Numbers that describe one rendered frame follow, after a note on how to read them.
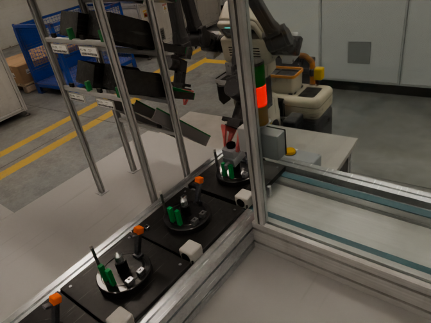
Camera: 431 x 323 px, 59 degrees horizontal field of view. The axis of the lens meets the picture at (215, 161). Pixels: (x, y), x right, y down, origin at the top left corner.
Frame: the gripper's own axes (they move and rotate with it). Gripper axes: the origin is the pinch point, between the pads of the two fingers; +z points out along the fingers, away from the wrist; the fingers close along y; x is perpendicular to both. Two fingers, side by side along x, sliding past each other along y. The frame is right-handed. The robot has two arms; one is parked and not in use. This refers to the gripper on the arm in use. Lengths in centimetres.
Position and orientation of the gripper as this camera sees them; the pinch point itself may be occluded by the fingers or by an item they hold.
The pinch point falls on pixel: (231, 148)
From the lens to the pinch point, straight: 122.2
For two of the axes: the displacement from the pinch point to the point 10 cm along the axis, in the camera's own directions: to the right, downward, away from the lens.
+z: -2.9, 9.6, 0.0
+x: 5.6, 1.7, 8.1
